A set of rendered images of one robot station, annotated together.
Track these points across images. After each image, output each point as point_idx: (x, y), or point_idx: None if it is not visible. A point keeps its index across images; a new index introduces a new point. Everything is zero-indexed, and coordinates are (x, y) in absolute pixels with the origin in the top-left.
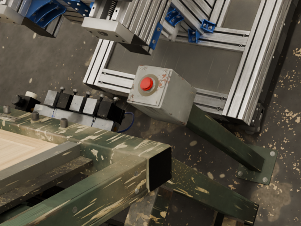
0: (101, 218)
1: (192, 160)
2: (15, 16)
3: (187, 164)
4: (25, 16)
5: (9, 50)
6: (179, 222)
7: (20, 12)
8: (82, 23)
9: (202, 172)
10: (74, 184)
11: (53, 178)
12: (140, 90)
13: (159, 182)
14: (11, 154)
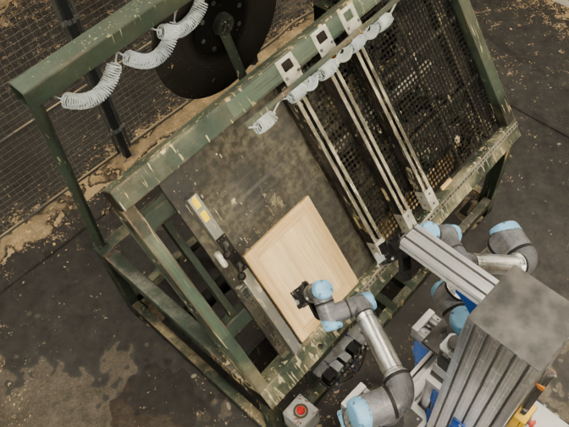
0: (228, 357)
1: (336, 417)
2: (413, 334)
3: (335, 412)
4: (416, 340)
5: None
6: (298, 390)
7: (417, 338)
8: (361, 383)
9: (323, 421)
10: (243, 351)
11: (267, 335)
12: (300, 405)
13: (254, 394)
14: (301, 311)
